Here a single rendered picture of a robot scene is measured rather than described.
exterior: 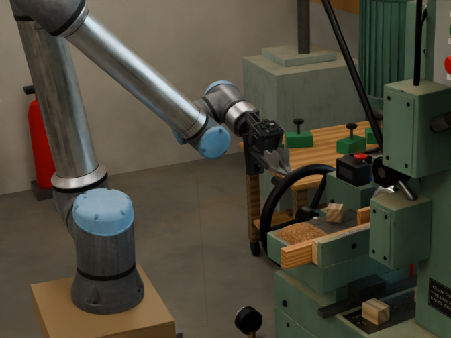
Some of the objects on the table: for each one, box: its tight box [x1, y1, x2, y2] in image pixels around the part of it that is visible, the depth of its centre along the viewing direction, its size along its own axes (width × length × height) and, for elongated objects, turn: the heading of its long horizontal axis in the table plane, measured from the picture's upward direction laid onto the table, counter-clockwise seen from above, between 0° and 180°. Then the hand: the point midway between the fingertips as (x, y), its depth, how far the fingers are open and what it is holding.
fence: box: [317, 229, 370, 268], centre depth 182 cm, size 60×2×6 cm, turn 126°
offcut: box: [326, 203, 343, 223], centre depth 191 cm, size 3×3×3 cm
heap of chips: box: [274, 222, 328, 245], centre depth 182 cm, size 8×12×3 cm
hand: (285, 174), depth 215 cm, fingers closed
